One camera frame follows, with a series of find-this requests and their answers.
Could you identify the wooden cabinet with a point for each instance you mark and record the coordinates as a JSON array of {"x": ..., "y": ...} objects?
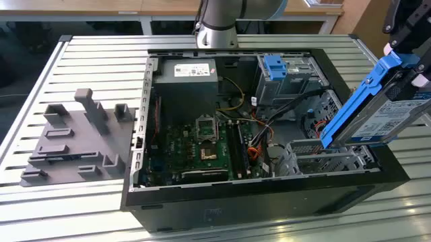
[{"x": 364, "y": 17}]

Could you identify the dark RAM stick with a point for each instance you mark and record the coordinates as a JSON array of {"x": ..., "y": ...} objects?
[{"x": 245, "y": 151}]

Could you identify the wooden desk white frame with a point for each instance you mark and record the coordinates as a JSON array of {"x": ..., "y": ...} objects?
[{"x": 101, "y": 6}]

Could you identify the small blue plastic clip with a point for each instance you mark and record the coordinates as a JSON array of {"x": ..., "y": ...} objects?
[{"x": 310, "y": 113}]

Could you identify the white power supply label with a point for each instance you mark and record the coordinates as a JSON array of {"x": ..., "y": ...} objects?
[{"x": 192, "y": 70}]

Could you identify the grey power supply unit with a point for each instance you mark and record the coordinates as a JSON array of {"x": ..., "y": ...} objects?
[{"x": 189, "y": 88}]

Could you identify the green motherboard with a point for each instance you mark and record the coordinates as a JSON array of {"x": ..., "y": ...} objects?
[{"x": 178, "y": 151}]

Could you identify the silver optical drive cage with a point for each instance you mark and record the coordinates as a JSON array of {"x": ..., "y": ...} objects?
[{"x": 297, "y": 85}]

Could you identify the silver disk bay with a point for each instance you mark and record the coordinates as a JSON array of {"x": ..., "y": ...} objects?
[{"x": 313, "y": 161}]

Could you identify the hard disk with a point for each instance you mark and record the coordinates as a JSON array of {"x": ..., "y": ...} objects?
[{"x": 381, "y": 118}]

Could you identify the black table corner cap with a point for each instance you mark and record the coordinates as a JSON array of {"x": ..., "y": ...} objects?
[
  {"x": 65, "y": 38},
  {"x": 354, "y": 36}
]

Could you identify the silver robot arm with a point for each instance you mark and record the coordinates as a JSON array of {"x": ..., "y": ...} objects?
[{"x": 220, "y": 32}]

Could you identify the black expansion card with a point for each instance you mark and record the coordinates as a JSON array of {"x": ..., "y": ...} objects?
[{"x": 206, "y": 175}]

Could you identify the grey parts rack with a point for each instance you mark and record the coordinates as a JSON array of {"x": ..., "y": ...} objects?
[{"x": 85, "y": 141}]

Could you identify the blue drive bracket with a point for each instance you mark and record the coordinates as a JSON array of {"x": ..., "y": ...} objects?
[{"x": 274, "y": 68}]

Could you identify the black open PC case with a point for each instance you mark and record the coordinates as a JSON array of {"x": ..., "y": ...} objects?
[{"x": 270, "y": 206}]

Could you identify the round grey speaker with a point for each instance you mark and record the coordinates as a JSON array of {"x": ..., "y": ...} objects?
[{"x": 278, "y": 152}]

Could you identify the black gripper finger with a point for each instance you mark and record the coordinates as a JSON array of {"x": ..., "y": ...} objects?
[
  {"x": 422, "y": 73},
  {"x": 404, "y": 41}
]

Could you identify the CPU socket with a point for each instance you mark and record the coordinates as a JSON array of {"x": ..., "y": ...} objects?
[{"x": 209, "y": 153}]

